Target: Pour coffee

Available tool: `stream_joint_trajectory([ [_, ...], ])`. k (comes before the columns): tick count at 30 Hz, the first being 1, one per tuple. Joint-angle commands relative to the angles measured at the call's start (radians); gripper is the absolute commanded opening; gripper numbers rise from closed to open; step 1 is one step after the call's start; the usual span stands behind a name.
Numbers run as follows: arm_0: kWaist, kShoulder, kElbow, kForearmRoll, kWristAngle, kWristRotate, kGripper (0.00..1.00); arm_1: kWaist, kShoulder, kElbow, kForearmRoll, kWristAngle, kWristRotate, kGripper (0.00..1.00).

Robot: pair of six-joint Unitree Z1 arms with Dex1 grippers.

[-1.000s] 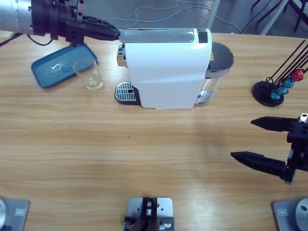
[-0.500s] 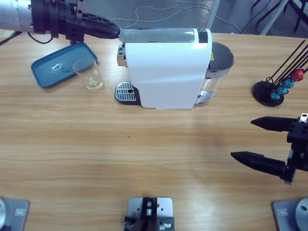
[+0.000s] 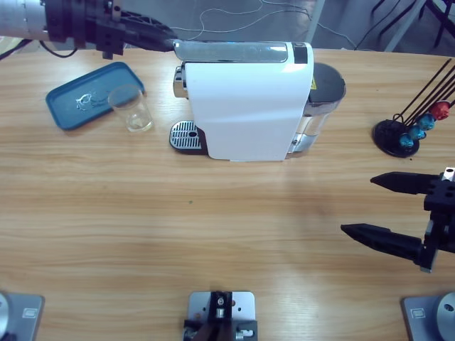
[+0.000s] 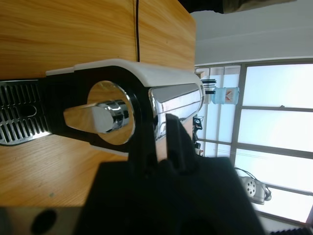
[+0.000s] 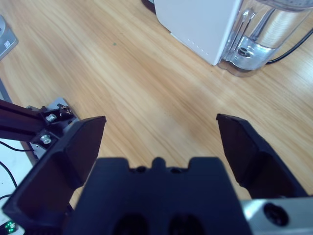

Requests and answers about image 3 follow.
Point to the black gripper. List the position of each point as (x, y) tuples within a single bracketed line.
[(442, 202), (85, 25)]

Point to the clear drinking glass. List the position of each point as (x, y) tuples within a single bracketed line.
[(133, 113)]

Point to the silver coffee machine lever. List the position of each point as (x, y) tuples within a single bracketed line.
[(231, 52)]

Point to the red coffee capsule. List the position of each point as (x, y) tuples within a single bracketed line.
[(440, 110)]

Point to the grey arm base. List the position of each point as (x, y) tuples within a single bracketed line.
[(430, 316), (21, 316)]

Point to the blue coffee capsule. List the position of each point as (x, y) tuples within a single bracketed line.
[(416, 133), (406, 141), (426, 122)]

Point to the white capsule coffee machine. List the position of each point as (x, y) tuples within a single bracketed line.
[(245, 110)]

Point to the black capsule holder with rods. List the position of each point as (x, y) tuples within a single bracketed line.
[(387, 136)]

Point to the teal plastic tray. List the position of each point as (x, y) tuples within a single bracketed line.
[(81, 89)]

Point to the metal grille drip tray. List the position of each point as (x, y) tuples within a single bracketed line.
[(185, 136)]

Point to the light wooden crate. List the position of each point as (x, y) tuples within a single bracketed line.
[(7, 43)]

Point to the clear water tank black lid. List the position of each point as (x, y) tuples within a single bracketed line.
[(325, 81)]

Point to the white metal table leg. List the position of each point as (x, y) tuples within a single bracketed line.
[(314, 23)]

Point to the black chair legs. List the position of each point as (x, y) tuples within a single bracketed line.
[(440, 30)]

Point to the white metal frame leg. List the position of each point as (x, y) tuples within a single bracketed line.
[(403, 28)]

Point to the grey mount with dark post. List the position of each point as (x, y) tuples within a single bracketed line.
[(220, 312)]

